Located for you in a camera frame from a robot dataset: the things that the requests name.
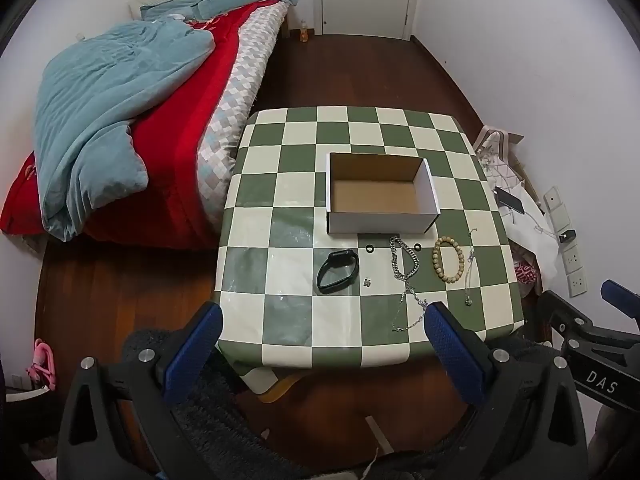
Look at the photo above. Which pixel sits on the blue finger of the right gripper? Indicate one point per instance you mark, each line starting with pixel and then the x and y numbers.
pixel 621 298

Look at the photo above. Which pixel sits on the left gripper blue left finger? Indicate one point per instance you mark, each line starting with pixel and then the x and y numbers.
pixel 186 351

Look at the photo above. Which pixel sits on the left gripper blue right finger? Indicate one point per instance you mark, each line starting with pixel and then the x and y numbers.
pixel 461 352

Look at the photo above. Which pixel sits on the black smart band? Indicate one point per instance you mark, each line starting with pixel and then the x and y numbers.
pixel 338 272

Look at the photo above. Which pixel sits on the black charger plug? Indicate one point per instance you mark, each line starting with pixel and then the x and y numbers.
pixel 567 236

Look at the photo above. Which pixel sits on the red white plastic bag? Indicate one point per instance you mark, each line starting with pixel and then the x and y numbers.
pixel 527 276

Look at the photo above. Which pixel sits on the pink slippers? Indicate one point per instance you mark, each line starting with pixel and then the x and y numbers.
pixel 42 370

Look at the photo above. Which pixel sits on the green white checkered tablecloth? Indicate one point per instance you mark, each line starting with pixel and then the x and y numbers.
pixel 274 241

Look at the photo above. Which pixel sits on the black smartphone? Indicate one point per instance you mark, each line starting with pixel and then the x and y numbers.
pixel 506 199

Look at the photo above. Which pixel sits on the red bed cover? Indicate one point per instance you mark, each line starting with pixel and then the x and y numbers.
pixel 168 213

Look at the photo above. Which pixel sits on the white cardboard box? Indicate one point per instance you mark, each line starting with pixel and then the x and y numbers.
pixel 379 194

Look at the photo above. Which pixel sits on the white patterned tote bag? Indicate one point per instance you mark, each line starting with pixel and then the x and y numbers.
pixel 492 148

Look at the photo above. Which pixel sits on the teal blue blanket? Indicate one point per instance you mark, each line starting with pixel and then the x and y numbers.
pixel 92 91

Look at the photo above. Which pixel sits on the checkered patterned mattress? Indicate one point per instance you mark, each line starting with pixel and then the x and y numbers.
pixel 220 140

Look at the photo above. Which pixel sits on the orange bottle on floor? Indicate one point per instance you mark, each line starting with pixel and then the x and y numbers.
pixel 303 32

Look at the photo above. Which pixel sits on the white wall socket strip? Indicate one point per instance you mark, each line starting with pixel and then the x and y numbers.
pixel 569 253

